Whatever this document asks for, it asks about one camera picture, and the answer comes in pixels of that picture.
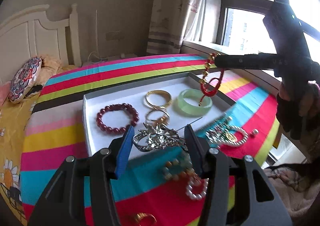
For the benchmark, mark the gold bangle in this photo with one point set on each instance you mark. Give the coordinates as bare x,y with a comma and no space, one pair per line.
158,99

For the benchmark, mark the green jade bangle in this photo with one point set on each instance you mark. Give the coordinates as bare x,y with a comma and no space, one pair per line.
192,102

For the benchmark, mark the right hand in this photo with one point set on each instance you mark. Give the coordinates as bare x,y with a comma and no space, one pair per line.
305,113

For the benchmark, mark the round patterned cushion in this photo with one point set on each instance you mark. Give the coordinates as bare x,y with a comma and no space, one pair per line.
24,79

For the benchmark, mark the single pearl earring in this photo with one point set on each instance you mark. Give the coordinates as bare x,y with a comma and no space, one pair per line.
254,133

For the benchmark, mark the white bedside table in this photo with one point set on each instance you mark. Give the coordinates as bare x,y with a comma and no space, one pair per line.
95,57

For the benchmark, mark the yellow floral bed sheet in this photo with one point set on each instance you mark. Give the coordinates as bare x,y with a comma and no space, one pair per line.
10,140

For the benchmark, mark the beige striped curtain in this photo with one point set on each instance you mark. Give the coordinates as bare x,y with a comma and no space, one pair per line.
174,21

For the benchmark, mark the gold hoop keyring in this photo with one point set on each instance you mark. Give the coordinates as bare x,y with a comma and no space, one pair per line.
157,116

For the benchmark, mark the white wooden headboard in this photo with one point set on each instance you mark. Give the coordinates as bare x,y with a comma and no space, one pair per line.
29,33

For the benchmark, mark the beige plush pillow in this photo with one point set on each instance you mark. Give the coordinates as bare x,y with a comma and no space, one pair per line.
50,66

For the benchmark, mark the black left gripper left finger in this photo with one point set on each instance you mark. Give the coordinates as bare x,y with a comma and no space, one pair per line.
62,201

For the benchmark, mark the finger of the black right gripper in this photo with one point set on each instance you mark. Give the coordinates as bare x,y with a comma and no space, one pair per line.
261,61

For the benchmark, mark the silver filigree brooch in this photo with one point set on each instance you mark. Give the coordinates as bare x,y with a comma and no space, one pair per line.
156,137

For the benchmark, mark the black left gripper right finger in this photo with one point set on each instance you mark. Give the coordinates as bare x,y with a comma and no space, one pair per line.
238,191

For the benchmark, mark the dark framed window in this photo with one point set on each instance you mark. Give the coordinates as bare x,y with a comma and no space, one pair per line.
241,25

